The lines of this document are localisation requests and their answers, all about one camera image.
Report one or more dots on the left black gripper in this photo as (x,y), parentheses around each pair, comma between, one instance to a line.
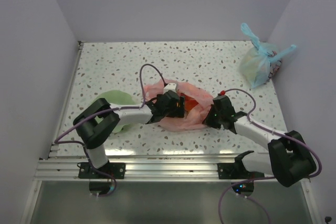
(178,111)

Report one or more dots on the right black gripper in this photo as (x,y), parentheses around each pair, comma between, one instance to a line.
(208,120)

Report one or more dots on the pink plastic bag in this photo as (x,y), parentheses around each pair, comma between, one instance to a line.
(192,120)

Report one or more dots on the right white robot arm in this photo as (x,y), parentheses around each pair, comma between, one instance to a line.
(288,160)

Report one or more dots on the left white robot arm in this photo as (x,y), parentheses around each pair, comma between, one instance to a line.
(95,124)

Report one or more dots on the blue knotted plastic bag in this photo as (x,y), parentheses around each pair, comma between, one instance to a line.
(261,61)

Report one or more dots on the watermelon slice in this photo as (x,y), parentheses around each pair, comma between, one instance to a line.
(189,105)

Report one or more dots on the green plastic plate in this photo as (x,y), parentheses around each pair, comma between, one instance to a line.
(120,98)

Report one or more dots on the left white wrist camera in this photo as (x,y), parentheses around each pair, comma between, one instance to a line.
(170,87)

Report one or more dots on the right black base bracket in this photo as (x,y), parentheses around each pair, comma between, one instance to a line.
(235,170)

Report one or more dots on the black base bracket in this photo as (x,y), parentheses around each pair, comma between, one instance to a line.
(235,170)
(116,170)

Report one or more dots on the aluminium mounting rail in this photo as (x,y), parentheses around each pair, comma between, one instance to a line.
(142,168)

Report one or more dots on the left black base bracket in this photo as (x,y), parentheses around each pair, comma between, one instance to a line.
(116,170)

